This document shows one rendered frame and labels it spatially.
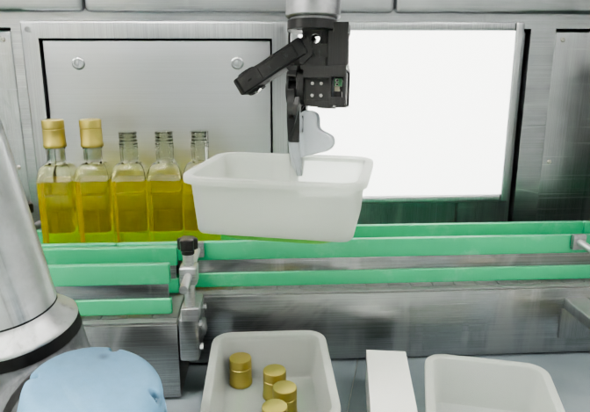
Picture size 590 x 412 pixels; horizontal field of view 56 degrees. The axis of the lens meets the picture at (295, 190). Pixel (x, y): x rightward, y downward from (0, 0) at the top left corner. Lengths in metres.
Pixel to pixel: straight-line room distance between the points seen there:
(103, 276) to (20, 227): 0.32
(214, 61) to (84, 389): 0.67
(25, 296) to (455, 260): 0.68
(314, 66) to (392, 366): 0.45
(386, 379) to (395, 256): 0.21
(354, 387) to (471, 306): 0.24
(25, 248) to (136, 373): 0.16
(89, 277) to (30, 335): 0.30
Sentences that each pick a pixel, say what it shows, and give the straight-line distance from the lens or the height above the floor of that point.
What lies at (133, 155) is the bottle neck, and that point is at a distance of 0.94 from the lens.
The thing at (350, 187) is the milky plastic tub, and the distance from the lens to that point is 0.63.
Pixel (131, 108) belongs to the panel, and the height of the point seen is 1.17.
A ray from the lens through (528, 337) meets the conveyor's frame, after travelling 1.08.
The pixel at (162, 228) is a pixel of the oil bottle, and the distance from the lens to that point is 0.94.
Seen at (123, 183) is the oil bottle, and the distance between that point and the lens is 0.93.
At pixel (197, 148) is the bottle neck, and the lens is 0.92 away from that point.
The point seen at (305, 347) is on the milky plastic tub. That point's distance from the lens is 0.91.
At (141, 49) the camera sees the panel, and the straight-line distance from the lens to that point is 1.06.
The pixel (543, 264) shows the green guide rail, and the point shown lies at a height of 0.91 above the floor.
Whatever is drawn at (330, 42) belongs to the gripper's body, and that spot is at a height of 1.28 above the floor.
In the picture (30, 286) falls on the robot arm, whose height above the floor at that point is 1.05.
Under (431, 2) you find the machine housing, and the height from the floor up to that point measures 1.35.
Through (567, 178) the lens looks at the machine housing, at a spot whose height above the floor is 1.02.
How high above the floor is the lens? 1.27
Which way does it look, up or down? 14 degrees down
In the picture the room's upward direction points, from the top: straight up
